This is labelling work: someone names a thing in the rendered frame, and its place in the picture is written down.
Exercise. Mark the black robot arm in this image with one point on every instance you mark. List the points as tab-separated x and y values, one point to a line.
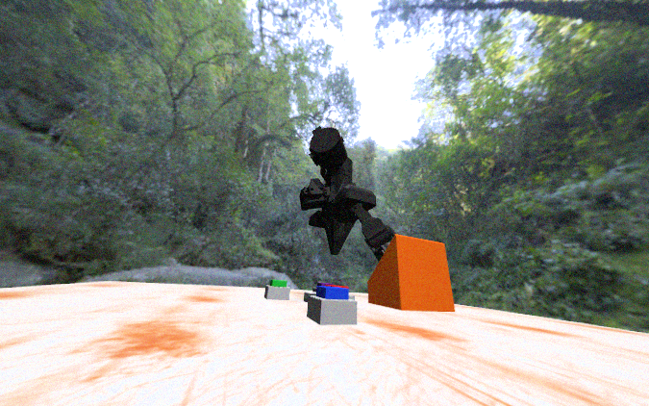
328	151

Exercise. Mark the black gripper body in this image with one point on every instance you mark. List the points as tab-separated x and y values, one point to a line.
346	198

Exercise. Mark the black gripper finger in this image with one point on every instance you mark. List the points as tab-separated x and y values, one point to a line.
326	224
341	225

